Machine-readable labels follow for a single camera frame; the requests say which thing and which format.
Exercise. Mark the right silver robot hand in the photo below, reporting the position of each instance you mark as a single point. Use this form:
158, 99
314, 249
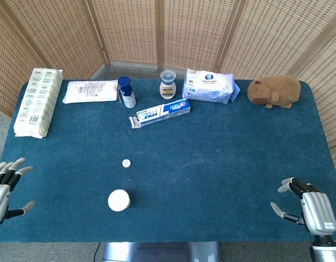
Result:
318, 210

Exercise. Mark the beige jar with clear lid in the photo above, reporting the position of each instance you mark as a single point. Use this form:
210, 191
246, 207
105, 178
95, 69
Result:
167, 87

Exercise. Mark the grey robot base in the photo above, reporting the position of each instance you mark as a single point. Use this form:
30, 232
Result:
159, 252

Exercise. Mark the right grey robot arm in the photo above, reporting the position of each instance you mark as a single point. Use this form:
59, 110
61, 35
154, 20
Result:
324, 249

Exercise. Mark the blue white toothpaste box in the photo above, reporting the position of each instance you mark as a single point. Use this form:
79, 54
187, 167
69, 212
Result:
159, 113

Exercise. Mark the white blue wipes pack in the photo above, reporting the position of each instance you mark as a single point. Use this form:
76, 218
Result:
209, 86

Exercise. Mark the long cream tissue pack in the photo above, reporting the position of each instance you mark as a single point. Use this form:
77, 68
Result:
38, 102

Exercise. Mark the white paper cup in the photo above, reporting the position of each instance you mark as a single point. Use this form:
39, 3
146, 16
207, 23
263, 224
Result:
118, 200

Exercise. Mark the blue-capped white bottle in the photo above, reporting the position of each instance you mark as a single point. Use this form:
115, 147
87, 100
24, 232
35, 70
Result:
126, 94

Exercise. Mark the small white cap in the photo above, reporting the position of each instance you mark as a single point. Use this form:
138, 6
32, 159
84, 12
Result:
126, 163

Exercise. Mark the flat white plastic package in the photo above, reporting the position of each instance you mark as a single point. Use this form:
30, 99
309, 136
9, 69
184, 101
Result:
89, 91

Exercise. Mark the brown capybara plush toy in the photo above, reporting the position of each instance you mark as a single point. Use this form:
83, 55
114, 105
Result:
277, 91

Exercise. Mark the blue carpet table mat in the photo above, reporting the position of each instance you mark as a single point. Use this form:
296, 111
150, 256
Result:
198, 169

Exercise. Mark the woven wicker folding screen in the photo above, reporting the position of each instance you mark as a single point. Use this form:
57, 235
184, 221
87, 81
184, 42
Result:
129, 27

